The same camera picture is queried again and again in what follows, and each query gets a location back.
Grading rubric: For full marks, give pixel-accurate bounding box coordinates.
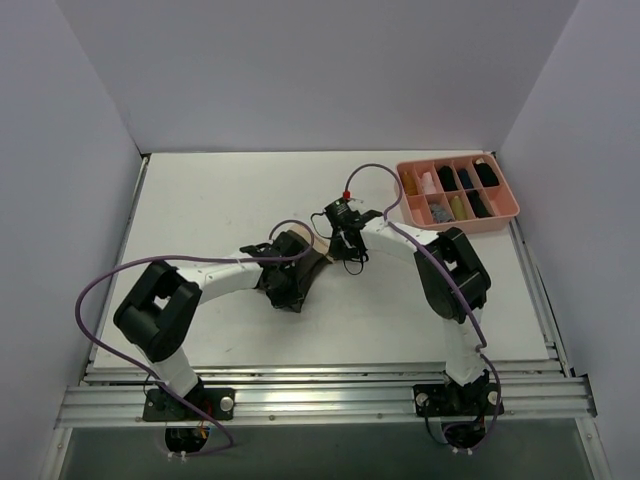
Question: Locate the brown underwear cream waistband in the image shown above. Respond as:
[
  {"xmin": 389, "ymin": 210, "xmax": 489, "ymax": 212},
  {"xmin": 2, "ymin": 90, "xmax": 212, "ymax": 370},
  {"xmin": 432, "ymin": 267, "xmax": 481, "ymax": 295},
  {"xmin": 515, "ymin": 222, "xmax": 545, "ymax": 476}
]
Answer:
[{"xmin": 254, "ymin": 221, "xmax": 335, "ymax": 314}]

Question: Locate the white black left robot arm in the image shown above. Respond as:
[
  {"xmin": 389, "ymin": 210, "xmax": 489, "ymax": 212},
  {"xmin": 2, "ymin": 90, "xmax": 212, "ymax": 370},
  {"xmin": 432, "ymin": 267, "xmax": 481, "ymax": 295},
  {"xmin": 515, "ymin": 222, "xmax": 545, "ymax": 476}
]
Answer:
[{"xmin": 113, "ymin": 232, "xmax": 326, "ymax": 419}]

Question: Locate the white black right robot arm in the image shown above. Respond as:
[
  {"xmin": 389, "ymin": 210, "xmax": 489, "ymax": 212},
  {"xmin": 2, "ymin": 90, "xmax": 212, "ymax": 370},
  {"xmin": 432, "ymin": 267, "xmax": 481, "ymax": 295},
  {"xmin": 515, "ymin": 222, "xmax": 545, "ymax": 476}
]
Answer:
[{"xmin": 324, "ymin": 200, "xmax": 491, "ymax": 413}]

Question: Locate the orange rolled garment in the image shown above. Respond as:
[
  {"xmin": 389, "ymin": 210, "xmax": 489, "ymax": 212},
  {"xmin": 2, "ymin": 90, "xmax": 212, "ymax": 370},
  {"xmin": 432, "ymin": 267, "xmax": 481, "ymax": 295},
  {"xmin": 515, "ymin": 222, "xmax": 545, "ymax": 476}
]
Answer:
[{"xmin": 401, "ymin": 171, "xmax": 419, "ymax": 196}]

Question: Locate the grey patterned rolled garment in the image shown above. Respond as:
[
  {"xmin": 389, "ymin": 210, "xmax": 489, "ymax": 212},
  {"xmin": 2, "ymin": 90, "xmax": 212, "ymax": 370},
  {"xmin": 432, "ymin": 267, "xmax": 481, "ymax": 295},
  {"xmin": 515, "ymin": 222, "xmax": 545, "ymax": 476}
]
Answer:
[{"xmin": 429, "ymin": 203, "xmax": 453, "ymax": 224}]

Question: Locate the pink white rolled garment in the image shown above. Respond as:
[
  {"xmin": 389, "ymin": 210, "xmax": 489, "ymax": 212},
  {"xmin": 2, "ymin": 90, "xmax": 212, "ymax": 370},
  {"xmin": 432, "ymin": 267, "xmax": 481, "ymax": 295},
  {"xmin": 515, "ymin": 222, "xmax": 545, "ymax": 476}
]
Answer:
[{"xmin": 421, "ymin": 171, "xmax": 438, "ymax": 195}]

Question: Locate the pink divided storage box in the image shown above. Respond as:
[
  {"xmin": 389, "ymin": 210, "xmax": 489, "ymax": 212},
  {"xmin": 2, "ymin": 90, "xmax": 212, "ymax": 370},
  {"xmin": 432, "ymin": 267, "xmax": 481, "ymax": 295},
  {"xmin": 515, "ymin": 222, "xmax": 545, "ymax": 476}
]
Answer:
[{"xmin": 396, "ymin": 153, "xmax": 520, "ymax": 234}]

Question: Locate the yellow rolled garment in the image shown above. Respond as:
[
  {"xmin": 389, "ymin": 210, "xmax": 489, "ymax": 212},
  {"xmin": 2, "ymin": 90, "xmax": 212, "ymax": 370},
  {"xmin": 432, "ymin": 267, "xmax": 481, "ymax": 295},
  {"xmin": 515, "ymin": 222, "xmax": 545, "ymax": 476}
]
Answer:
[{"xmin": 449, "ymin": 196, "xmax": 468, "ymax": 221}]

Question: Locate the dark blue rolled garment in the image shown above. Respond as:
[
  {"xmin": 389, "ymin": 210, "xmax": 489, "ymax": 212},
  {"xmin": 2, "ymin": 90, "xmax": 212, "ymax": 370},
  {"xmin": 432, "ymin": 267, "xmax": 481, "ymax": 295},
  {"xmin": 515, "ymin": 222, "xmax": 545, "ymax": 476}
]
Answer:
[{"xmin": 457, "ymin": 168, "xmax": 474, "ymax": 190}]

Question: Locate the black rolled garment lower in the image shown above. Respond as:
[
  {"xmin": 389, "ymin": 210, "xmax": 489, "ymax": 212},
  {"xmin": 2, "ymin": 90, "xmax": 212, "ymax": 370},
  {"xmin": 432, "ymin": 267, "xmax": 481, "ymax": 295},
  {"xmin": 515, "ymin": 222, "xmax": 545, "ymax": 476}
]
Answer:
[{"xmin": 466, "ymin": 190, "xmax": 492, "ymax": 218}]

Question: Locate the black white rolled garment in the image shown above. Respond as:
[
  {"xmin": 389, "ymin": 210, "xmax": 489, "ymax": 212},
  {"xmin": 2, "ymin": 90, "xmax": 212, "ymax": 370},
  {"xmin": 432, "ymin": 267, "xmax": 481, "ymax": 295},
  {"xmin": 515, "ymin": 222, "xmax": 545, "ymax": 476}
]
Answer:
[{"xmin": 474, "ymin": 159, "xmax": 500, "ymax": 187}]

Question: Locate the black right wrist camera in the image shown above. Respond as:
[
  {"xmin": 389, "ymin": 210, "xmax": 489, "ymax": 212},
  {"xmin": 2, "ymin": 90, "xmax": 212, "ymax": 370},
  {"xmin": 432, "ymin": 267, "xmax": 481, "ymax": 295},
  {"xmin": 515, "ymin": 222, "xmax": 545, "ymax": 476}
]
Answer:
[{"xmin": 324, "ymin": 198, "xmax": 357, "ymax": 228}]

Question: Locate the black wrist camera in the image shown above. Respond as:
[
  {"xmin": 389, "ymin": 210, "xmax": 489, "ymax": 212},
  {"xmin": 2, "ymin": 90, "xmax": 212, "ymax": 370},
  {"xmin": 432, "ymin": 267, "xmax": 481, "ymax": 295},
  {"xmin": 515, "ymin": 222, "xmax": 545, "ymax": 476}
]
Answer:
[
  {"xmin": 272, "ymin": 230, "xmax": 308, "ymax": 257},
  {"xmin": 324, "ymin": 198, "xmax": 357, "ymax": 228}
]

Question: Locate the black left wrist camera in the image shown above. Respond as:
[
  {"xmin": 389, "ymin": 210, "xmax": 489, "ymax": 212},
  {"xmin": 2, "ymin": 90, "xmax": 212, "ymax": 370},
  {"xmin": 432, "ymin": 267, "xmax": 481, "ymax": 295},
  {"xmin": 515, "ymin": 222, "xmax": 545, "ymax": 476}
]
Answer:
[{"xmin": 272, "ymin": 230, "xmax": 308, "ymax": 257}]

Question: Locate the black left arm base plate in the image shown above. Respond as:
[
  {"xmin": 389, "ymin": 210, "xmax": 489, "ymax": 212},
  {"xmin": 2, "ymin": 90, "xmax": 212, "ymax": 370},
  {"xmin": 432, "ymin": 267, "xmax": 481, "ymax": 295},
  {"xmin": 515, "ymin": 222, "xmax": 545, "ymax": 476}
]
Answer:
[{"xmin": 142, "ymin": 385, "xmax": 236, "ymax": 422}]

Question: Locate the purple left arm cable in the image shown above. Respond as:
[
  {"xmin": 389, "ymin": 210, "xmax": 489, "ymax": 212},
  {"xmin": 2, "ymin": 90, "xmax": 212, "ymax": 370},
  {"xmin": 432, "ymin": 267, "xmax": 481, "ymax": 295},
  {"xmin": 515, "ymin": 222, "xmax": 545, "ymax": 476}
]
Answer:
[{"xmin": 73, "ymin": 219, "xmax": 315, "ymax": 456}]

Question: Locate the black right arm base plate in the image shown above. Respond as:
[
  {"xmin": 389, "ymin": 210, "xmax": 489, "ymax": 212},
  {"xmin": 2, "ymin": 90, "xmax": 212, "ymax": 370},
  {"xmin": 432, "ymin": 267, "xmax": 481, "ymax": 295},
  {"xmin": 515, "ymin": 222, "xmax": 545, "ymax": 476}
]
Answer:
[{"xmin": 412, "ymin": 382, "xmax": 505, "ymax": 418}]

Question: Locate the aluminium frame rail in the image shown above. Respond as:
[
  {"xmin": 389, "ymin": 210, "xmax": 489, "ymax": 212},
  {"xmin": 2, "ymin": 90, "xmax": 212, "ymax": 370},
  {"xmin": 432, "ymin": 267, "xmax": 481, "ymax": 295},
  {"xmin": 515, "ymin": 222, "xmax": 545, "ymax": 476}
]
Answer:
[{"xmin": 56, "ymin": 360, "xmax": 596, "ymax": 428}]

